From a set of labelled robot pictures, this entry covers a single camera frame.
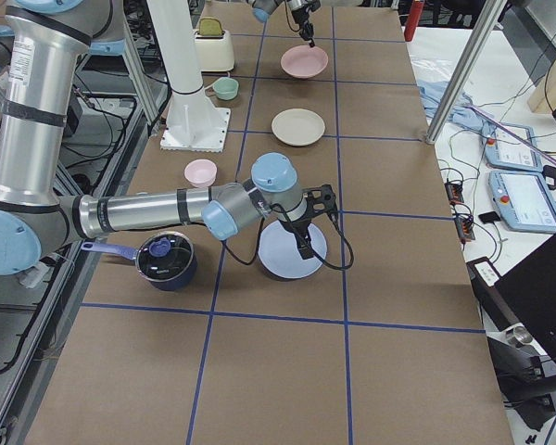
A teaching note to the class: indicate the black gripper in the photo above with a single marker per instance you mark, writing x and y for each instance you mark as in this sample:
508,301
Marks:
295,226
300,15

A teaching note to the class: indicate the pink plate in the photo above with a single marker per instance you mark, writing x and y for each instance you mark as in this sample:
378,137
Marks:
304,62

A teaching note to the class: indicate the blue plate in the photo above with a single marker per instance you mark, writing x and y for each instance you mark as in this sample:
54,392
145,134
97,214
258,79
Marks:
279,254

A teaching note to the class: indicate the cream plate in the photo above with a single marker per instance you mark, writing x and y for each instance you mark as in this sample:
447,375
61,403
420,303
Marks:
298,127

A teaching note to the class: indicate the cream toaster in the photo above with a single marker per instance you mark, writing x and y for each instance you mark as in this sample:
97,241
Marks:
215,54

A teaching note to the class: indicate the green bowl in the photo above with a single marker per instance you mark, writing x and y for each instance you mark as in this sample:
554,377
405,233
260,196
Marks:
226,88

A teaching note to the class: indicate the bread slice in toaster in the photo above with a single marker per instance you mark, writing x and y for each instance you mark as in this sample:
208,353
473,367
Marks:
210,27

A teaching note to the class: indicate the red cylinder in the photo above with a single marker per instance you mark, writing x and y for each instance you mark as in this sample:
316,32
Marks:
413,19

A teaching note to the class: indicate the clear plastic bag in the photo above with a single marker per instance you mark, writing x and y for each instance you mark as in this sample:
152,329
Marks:
432,70

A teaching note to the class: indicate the pink bowl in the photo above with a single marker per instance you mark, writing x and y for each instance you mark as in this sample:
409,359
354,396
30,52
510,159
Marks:
200,173

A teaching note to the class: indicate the dark blue pot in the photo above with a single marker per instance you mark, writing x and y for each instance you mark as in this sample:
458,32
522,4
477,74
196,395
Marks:
129,253

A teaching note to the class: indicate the glass pot lid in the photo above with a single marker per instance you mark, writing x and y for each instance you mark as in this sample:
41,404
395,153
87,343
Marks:
166,256

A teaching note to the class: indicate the small orange circuit board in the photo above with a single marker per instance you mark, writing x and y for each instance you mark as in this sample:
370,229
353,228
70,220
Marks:
454,193

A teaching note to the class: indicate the lower teach pendant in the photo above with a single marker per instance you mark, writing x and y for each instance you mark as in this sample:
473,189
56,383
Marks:
523,201

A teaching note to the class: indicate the teach pendant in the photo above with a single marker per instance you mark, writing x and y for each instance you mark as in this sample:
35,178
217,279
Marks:
504,151
523,201

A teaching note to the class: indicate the upper teach pendant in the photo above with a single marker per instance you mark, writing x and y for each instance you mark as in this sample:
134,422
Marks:
504,151

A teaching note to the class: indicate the black laptop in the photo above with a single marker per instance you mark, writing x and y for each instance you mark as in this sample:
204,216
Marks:
526,294

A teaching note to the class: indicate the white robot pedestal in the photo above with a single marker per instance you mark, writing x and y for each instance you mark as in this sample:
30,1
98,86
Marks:
192,122

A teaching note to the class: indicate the aluminium frame post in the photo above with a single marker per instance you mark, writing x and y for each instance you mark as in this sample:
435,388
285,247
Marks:
471,52

